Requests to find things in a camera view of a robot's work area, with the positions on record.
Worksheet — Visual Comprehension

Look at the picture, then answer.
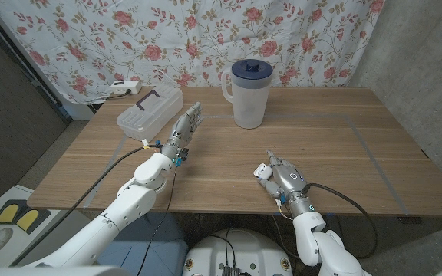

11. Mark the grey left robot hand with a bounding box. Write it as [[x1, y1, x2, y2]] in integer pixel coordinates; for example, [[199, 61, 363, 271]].
[[160, 101, 203, 166]]

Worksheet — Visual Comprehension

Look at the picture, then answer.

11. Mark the white AirPods case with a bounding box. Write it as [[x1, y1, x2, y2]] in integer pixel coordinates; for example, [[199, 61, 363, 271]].
[[253, 163, 274, 181]]

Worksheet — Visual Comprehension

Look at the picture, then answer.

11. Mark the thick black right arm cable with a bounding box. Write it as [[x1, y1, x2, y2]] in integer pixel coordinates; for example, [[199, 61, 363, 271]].
[[305, 182, 378, 260]]

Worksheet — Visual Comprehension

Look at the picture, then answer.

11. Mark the clear plastic clamshell container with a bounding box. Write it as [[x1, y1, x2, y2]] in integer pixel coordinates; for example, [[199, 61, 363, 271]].
[[116, 84, 184, 143]]

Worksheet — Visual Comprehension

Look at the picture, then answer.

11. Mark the white floor board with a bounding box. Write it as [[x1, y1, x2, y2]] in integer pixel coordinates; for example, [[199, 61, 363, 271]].
[[0, 185, 91, 268]]

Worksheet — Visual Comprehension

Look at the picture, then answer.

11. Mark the white power strip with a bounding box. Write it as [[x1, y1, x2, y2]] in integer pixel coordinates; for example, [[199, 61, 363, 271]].
[[110, 79, 143, 95]]

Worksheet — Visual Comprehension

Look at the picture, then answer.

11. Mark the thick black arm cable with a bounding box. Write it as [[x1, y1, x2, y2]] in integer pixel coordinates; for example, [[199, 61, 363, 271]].
[[12, 144, 160, 265], [305, 182, 378, 260]]

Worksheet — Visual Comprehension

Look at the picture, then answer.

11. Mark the thin black left arm wire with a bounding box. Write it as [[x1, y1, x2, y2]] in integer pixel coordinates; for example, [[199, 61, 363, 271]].
[[136, 166, 178, 276]]

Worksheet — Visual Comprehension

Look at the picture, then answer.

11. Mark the translucent pitcher with blue lid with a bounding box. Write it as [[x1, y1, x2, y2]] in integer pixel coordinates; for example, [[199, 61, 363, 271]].
[[220, 58, 275, 130]]

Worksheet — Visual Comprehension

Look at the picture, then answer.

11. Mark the black yellow foot pedal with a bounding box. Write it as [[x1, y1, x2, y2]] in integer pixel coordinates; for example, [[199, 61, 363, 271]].
[[0, 199, 52, 235]]

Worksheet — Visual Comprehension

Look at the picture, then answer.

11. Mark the floral print backdrop cloth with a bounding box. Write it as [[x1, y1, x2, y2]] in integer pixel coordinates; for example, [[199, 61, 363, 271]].
[[0, 0, 386, 105]]

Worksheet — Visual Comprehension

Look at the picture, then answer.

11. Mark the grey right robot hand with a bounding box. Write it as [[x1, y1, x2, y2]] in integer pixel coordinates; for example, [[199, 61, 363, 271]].
[[257, 149, 316, 219]]

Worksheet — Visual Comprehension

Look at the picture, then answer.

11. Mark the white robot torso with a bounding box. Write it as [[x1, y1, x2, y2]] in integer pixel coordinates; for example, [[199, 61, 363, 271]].
[[182, 228, 294, 276]]

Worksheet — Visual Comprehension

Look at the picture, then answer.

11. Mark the grey tape strip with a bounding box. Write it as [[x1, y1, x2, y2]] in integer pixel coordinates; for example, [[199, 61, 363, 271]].
[[344, 113, 410, 215], [84, 136, 129, 209], [201, 113, 351, 120]]

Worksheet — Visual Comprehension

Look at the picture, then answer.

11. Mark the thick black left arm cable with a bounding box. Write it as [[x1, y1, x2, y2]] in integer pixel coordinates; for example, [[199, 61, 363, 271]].
[[12, 144, 160, 265]]

